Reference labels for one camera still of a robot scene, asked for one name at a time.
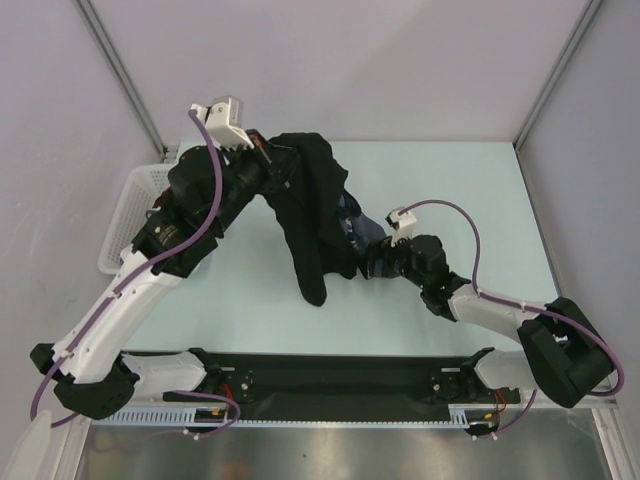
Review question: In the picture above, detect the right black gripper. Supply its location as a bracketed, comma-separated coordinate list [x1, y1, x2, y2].
[352, 227, 428, 290]

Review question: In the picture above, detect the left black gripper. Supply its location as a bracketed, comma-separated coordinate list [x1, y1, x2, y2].
[208, 129, 302, 234]

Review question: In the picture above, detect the black tank top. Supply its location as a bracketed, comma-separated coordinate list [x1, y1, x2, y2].
[265, 133, 356, 307]

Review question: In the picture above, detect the blue printed tank top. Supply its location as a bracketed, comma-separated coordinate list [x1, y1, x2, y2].
[337, 190, 386, 256]

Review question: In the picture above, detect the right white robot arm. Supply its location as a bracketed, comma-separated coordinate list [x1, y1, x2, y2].
[364, 235, 615, 408]

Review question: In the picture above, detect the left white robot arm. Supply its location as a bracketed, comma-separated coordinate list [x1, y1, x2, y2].
[30, 130, 301, 420]

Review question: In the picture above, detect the white plastic laundry basket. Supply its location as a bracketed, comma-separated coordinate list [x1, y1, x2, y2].
[97, 163, 173, 275]

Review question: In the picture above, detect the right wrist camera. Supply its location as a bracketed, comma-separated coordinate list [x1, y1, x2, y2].
[385, 208, 417, 247]

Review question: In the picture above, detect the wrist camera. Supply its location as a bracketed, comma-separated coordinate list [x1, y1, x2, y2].
[385, 208, 417, 247]
[191, 95, 254, 151]

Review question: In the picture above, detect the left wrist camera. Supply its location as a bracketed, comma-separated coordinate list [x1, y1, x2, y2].
[191, 95, 254, 151]

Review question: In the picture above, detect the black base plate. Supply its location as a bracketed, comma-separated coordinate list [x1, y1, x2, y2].
[119, 351, 501, 424]

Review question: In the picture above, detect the slotted cable duct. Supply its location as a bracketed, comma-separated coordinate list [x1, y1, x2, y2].
[92, 406, 496, 430]

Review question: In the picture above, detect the left aluminium frame post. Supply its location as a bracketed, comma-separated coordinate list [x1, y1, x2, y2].
[72, 0, 168, 159]

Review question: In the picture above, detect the aluminium frame post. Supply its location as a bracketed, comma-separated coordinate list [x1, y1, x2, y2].
[513, 0, 607, 154]
[72, 0, 168, 159]

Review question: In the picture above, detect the right aluminium frame post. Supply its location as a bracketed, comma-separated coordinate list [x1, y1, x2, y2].
[513, 0, 607, 154]

